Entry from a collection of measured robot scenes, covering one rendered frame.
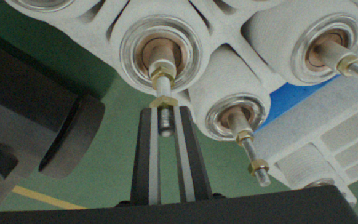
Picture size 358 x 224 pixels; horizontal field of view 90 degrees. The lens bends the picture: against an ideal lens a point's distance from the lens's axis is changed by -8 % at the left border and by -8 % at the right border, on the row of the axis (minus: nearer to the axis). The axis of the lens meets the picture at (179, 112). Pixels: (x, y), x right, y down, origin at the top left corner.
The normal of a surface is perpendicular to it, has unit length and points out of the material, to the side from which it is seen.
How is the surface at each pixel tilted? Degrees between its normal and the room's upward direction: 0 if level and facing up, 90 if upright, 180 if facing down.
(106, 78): 0
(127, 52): 4
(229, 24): 0
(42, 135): 46
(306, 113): 90
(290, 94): 88
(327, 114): 90
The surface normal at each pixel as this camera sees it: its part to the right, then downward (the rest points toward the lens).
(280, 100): -0.70, -0.47
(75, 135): 0.58, -0.03
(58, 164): 0.22, 0.48
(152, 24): 0.11, 0.69
